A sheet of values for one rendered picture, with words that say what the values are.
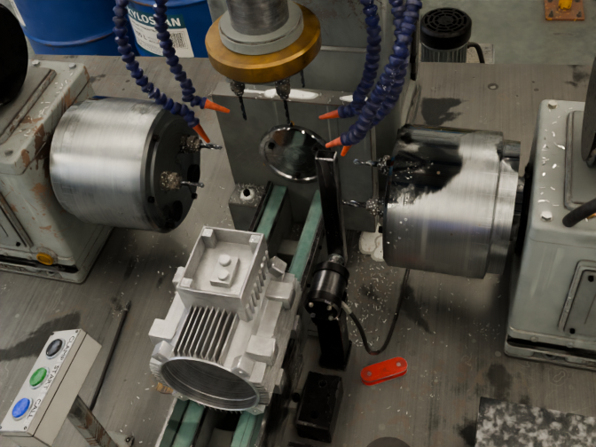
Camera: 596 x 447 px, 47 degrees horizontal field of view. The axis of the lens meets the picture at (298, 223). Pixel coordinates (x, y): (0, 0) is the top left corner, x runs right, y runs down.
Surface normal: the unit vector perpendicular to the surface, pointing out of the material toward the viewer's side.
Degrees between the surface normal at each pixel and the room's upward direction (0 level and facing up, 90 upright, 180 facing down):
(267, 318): 0
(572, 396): 0
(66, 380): 65
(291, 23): 0
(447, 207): 47
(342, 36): 90
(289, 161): 90
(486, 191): 32
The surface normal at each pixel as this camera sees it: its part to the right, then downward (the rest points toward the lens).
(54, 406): 0.83, -0.15
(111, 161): -0.26, 0.04
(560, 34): -0.11, -0.65
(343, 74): -0.26, 0.75
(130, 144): -0.22, -0.22
